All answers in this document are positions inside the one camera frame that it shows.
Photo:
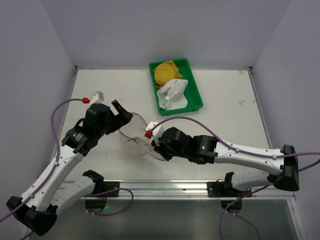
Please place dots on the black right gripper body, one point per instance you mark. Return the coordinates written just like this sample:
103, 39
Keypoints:
158, 146

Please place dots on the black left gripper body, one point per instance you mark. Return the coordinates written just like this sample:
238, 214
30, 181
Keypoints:
116, 120

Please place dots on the white mesh laundry bag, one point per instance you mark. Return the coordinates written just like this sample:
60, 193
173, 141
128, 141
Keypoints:
133, 141

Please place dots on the white bra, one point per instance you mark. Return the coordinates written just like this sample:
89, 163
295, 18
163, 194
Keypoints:
171, 96

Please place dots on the yellow bra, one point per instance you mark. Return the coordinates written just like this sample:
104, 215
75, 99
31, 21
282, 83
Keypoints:
166, 72

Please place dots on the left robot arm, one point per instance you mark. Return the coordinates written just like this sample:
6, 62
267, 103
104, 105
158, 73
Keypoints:
39, 206

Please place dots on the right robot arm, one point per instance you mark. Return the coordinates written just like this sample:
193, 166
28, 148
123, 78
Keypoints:
268, 167

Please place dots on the green plastic tray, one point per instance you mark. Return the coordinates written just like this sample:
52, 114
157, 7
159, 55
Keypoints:
191, 93

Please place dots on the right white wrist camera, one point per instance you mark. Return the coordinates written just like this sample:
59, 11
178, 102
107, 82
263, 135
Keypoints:
154, 130

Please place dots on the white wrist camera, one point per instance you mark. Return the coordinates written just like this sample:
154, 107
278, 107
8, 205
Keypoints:
154, 130
96, 98

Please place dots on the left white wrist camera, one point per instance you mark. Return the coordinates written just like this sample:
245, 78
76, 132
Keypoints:
96, 98

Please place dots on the aluminium mounting rail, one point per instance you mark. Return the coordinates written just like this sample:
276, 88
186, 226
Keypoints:
180, 190

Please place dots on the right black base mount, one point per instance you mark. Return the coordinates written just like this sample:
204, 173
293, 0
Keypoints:
223, 189

